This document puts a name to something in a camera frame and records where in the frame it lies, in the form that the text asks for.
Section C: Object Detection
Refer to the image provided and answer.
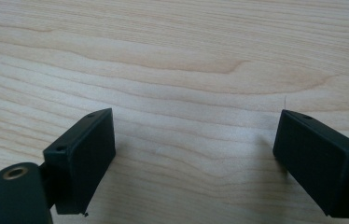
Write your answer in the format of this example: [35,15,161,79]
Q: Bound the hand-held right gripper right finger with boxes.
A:
[272,108,349,219]

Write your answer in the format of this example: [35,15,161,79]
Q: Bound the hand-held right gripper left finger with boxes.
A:
[42,107,117,217]

